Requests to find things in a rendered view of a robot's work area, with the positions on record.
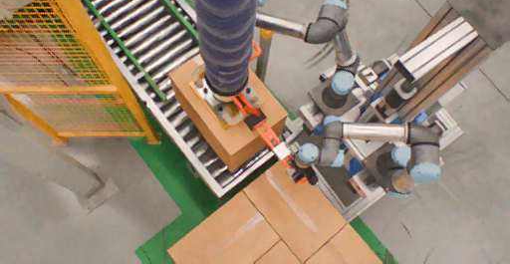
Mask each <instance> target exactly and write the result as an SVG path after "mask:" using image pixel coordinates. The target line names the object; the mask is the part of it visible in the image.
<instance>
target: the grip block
mask: <svg viewBox="0 0 510 264"><path fill-rule="evenodd" d="M254 110H257V111H259V112H260V115H259V116H257V115H255V114H252V113H249V114H246V115H245V119H244V120H245V121H244V123H245V124H246V126H247V127H249V128H250V130H251V131H256V128H258V127H259V128H260V127H263V126H262V125H263V123H267V117H266V115H265V114H263V111H262V110H260V109H258V108H256V109H254Z"/></svg>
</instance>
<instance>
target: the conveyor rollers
mask: <svg viewBox="0 0 510 264"><path fill-rule="evenodd" d="M105 1H107V0H95V1H91V3H92V4H93V5H94V7H95V8H96V7H98V5H100V4H103V3H104V2H105ZM125 1H126V0H113V1H111V2H110V3H109V4H106V5H105V6H103V7H102V8H99V9H98V12H100V13H101V16H102V15H104V14H105V13H106V12H108V11H110V10H112V9H113V8H114V7H117V6H118V5H120V4H121V3H124V2H125ZM144 1H145V0H131V1H130V2H128V3H126V4H125V5H124V6H123V7H120V9H118V10H116V11H114V12H112V14H110V15H108V16H106V17H104V19H105V20H106V21H107V23H111V21H113V20H115V19H117V18H118V17H119V16H120V15H122V14H124V13H125V12H126V11H128V10H130V9H132V8H133V7H134V6H137V5H138V4H140V3H141V2H144ZM159 3H161V1H160V0H151V1H149V2H147V3H146V4H145V5H143V6H141V7H139V8H138V9H137V10H134V11H133V12H132V13H130V14H128V15H126V16H125V17H124V18H121V19H120V20H118V21H117V22H115V24H113V25H111V28H112V29H113V30H114V31H115V30H117V29H119V28H120V27H121V26H124V25H125V24H127V23H128V22H130V21H132V20H133V19H134V18H136V17H138V16H140V15H141V14H142V13H145V12H146V11H148V10H149V9H151V8H153V7H154V6H155V5H158V4H159ZM167 10H168V9H167V8H166V7H165V5H162V6H161V7H159V8H158V9H155V10H154V11H153V12H152V13H149V14H148V15H146V16H145V17H142V18H141V19H140V20H138V21H136V22H135V23H133V24H132V25H131V26H129V27H127V28H126V29H125V30H122V31H121V32H119V33H118V34H117V35H118V37H119V38H120V39H122V38H125V37H126V36H128V35H129V34H130V33H132V32H134V31H135V30H136V29H139V28H140V27H141V26H143V25H145V24H147V23H148V22H149V21H152V20H153V19H154V18H156V17H157V16H160V14H162V13H163V12H166V11H167ZM174 18H175V17H174V16H172V13H171V12H170V13H168V15H166V16H164V17H162V18H161V19H160V20H157V21H156V22H155V23H153V24H152V25H149V26H148V27H147V28H146V29H144V30H142V31H140V33H137V34H136V35H134V36H133V37H131V38H129V39H128V40H127V41H125V42H124V44H125V46H126V47H127V48H128V47H130V46H131V45H134V44H135V43H136V42H137V41H140V40H141V39H143V38H144V37H146V36H148V34H150V33H152V32H154V31H155V30H156V29H157V28H160V27H161V26H163V25H164V24H167V23H168V22H169V21H170V20H172V19H174ZM181 26H182V25H181V24H180V23H179V22H178V21H176V22H175V23H173V24H171V25H170V26H168V27H167V28H164V30H162V31H161V32H159V33H157V34H156V35H155V36H152V37H151V38H150V39H148V40H147V41H144V43H142V44H141V45H138V46H137V47H136V48H135V49H132V50H131V51H130V52H131V53H132V55H133V56H134V57H135V56H136V55H138V54H139V53H141V52H143V51H144V50H145V49H147V48H149V47H150V46H151V45H152V44H155V43H156V42H158V41H159V40H161V39H163V37H165V36H167V35H169V34H170V33H171V32H174V31H175V30H176V29H177V28H180V27H181ZM186 35H188V32H187V31H186V30H185V29H184V30H182V31H181V32H179V33H177V34H176V35H175V36H172V37H171V38H170V39H168V40H166V41H165V42H163V44H160V45H159V46H157V47H156V48H154V49H152V50H151V51H150V52H149V53H147V54H145V55H144V56H143V57H140V58H139V59H138V60H137V61H139V64H140V65H143V64H144V63H146V62H147V61H150V60H151V59H152V58H153V57H155V56H157V55H158V54H159V53H160V52H163V51H164V50H165V49H167V48H169V47H171V45H173V44H175V43H176V42H178V41H179V40H181V39H183V37H185V36H186ZM194 43H196V41H195V40H194V39H192V38H190V39H187V40H186V41H185V42H183V44H180V45H179V46H178V47H176V48H174V49H173V50H171V52H168V53H167V54H166V55H164V56H162V57H161V58H159V60H157V61H155V62H153V63H152V64H151V65H148V66H147V67H146V68H145V71H146V72H147V73H148V74H149V73H152V72H153V71H154V70H155V69H158V68H159V67H160V66H162V65H163V64H165V63H167V61H169V60H171V59H172V58H174V57H175V56H177V55H179V53H181V52H183V51H184V50H186V49H187V48H188V47H191V45H193V44H194ZM199 47H200V46H198V47H195V49H193V50H192V51H191V52H188V53H187V54H186V55H185V56H183V57H181V58H180V59H179V60H176V61H175V62H174V63H173V64H171V65H169V66H168V67H167V68H166V69H163V70H162V71H161V72H159V73H157V74H156V75H154V77H151V78H152V80H153V81H154V82H155V83H157V82H158V81H160V80H162V78H164V77H166V76H167V75H168V73H170V72H172V71H174V70H175V69H176V68H179V67H180V66H181V65H183V64H185V63H186V62H187V61H189V60H191V59H192V58H194V57H195V56H197V55H199V51H200V50H199ZM170 87H171V83H170V80H168V81H166V82H165V83H163V84H162V85H160V86H159V87H158V88H159V89H161V90H162V92H165V91H166V90H167V89H170ZM181 109H182V106H181V105H180V104H179V103H177V104H175V105H174V106H172V107H170V109H169V110H166V111H165V112H164V113H163V115H164V116H165V117H166V118H167V119H169V118H170V116H172V115H173V114H175V113H177V112H178V110H181ZM187 119H190V117H189V116H188V115H187V113H184V114H182V115H181V116H179V117H178V118H177V119H175V120H174V121H173V122H171V123H170V124H171V125H172V126H173V127H174V128H176V127H178V126H179V125H181V124H182V123H184V122H185V121H186V120H187ZM196 128H197V127H196V126H195V123H190V125H188V126H187V127H185V128H184V129H183V130H182V131H179V132H178V134H179V135H180V136H181V137H182V138H184V137H185V136H186V135H187V134H190V133H191V132H192V131H195V129H196ZM202 139H204V136H203V134H202V133H201V132H200V133H199V134H198V135H196V136H195V137H193V138H192V139H190V140H189V141H187V142H186V144H187V145H188V147H190V148H192V147H194V146H195V145H196V144H197V143H199V142H200V141H201V140H202ZM211 149H212V147H211V145H210V143H206V144H205V145H204V146H203V147H200V148H199V150H197V151H196V152H195V156H197V158H198V159H199V158H200V157H201V156H203V155H204V154H205V153H207V152H208V151H210V150H211ZM271 150H272V149H271V147H270V146H269V145H267V146H266V147H265V148H263V149H262V150H261V151H260V152H258V153H257V154H256V155H255V156H253V157H252V158H250V160H248V161H246V162H245V164H242V165H241V167H240V168H238V169H237V170H235V171H234V172H233V173H231V174H230V175H229V177H226V178H225V179H224V180H223V181H221V182H220V183H219V185H220V187H221V188H222V189H224V187H225V186H226V185H229V183H230V182H232V181H233V180H234V179H236V178H237V177H239V176H240V175H241V173H244V172H245V171H246V170H247V169H249V168H250V167H251V166H252V165H254V164H255V163H256V162H257V161H258V160H260V159H261V158H262V157H263V156H265V155H266V154H267V153H268V152H270V151H271ZM219 159H220V156H218V155H217V153H215V154H214V155H213V156H211V157H209V158H208V159H207V160H205V161H204V162H203V163H202V164H203V166H204V167H205V168H208V167H209V166H211V165H212V164H213V163H215V162H216V160H219ZM227 169H228V167H227V166H226V165H225V164H224V163H223V164H221V165H220V166H219V167H218V168H216V169H215V170H213V171H212V173H210V174H211V175H212V177H213V178H214V179H216V177H219V176H220V174H222V173H224V171H226V170H227Z"/></svg>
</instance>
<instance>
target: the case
mask: <svg viewBox="0 0 510 264"><path fill-rule="evenodd" d="M201 64H204V63H203V60H202V59H201V57H200V55H198V56H195V57H194V58H192V59H191V60H189V61H187V62H186V63H185V64H183V65H181V66H180V67H179V68H176V69H175V70H174V71H172V72H170V73H168V76H169V78H170V83H171V85H172V88H173V90H174V95H175V97H176V100H177V101H178V103H179V104H180V105H181V106H182V109H183V110H185V112H186V113H187V115H188V116H189V117H190V119H191V120H192V122H193V123H195V126H196V127H197V128H198V129H199V130H200V132H201V133H202V134H203V136H204V137H205V139H207V142H208V143H210V145H211V147H212V148H213V149H214V150H215V152H216V153H217V155H218V156H220V159H221V160H223V162H224V164H225V165H226V166H227V167H228V169H229V170H230V171H233V169H236V168H237V166H239V165H240V164H242V163H243V162H245V160H248V159H249V158H250V157H251V156H253V155H254V154H255V153H256V152H258V151H260V150H261V149H262V148H264V147H265V146H267V143H266V142H265V141H264V140H263V138H262V137H261V135H259V134H258V131H251V130H250V128H249V127H247V126H246V124H245V123H244V121H245V120H244V119H245V118H244V119H243V120H242V121H241V122H240V123H238V124H237V125H235V126H231V127H228V129H227V130H225V131H224V130H223V129H222V127H221V126H220V124H219V123H218V122H217V121H216V119H215V118H214V117H213V116H212V115H211V113H210V112H209V110H208V109H207V108H206V106H204V105H203V102H202V101H201V100H200V99H199V97H198V96H197V95H196V94H195V92H194V91H193V89H192V88H191V87H190V86H189V85H188V84H189V83H190V82H191V81H193V80H192V78H191V73H192V72H193V71H194V70H195V68H198V66H199V65H201ZM248 68H249V72H250V75H249V80H250V82H251V83H252V84H253V85H254V87H255V89H257V90H258V93H260V94H261V95H262V96H263V98H264V99H265V100H266V102H265V103H264V104H263V106H262V107H261V108H260V110H262V111H263V114H265V115H266V117H267V123H266V124H267V126H268V127H269V128H270V129H271V130H272V131H273V132H274V133H275V135H276V137H279V136H280V135H281V132H282V130H283V128H284V123H285V122H286V119H287V118H288V113H287V112H286V111H285V110H284V108H283V107H282V106H280V103H279V102H278V101H276V99H275V97H273V96H272V94H271V93H270V92H269V91H268V89H267V88H266V87H265V86H264V84H263V83H262V82H261V81H260V80H259V79H258V77H257V76H256V75H255V74H254V72H252V70H251V69H250V67H248ZM226 105H227V106H228V108H229V109H230V110H231V111H232V112H233V114H234V115H235V116H236V117H237V114H239V110H238V109H237V107H236V106H235V105H234V104H233V103H232V104H226Z"/></svg>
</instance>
